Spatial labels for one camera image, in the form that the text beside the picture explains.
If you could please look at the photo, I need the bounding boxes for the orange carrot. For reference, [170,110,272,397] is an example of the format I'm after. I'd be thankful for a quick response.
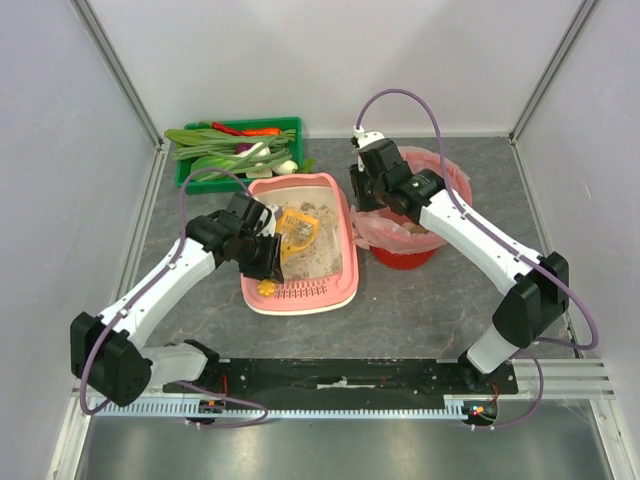
[242,127,282,136]

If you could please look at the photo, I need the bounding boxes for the aluminium frame rail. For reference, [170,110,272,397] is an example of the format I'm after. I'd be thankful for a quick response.
[510,140,615,401]

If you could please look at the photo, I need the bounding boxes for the yellow litter scoop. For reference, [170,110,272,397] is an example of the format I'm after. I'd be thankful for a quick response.
[275,207,320,280]

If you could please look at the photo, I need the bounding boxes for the pink plastic bin liner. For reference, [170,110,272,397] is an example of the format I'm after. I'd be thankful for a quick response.
[349,138,472,254]

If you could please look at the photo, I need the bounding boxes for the green leafy vegetables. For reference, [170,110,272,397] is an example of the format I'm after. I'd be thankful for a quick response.
[165,125,315,182]

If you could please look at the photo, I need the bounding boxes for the green plastic crate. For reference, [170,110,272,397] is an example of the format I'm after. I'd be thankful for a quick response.
[171,116,304,194]

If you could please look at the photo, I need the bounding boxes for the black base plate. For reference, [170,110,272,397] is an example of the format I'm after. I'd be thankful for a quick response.
[194,358,518,398]

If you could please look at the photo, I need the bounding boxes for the cat litter pellets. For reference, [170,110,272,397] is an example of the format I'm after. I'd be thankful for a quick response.
[281,201,342,282]

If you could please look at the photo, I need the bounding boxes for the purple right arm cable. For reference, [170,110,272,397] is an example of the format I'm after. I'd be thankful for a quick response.
[355,88,600,431]

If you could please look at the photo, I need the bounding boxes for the blue-white cable duct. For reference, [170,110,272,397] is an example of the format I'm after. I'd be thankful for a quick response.
[97,395,468,420]

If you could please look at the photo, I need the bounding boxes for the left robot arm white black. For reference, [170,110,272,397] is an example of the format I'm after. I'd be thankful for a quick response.
[70,193,283,407]

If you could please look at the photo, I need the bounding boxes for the pink litter box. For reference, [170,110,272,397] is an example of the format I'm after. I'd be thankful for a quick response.
[240,173,359,316]

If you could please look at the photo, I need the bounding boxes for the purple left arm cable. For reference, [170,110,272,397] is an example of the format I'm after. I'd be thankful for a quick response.
[79,168,269,430]

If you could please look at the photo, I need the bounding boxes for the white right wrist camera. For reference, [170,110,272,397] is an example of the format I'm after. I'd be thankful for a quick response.
[350,126,385,149]

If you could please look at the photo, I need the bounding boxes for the clumped litter lump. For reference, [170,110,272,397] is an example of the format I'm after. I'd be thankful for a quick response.
[292,221,315,243]

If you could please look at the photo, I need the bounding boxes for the red chili pepper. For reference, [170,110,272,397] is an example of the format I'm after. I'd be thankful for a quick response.
[211,122,245,136]

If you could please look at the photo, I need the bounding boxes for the white radish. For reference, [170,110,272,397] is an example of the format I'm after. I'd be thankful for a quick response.
[245,142,271,166]

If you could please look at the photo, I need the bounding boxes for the red trash bin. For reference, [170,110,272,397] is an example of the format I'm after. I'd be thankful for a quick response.
[369,149,474,271]

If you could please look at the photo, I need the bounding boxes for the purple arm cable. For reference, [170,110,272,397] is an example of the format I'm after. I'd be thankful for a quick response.
[79,168,269,430]
[355,88,600,431]

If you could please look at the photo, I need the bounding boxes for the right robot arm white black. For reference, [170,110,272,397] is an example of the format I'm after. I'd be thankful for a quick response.
[350,132,569,376]

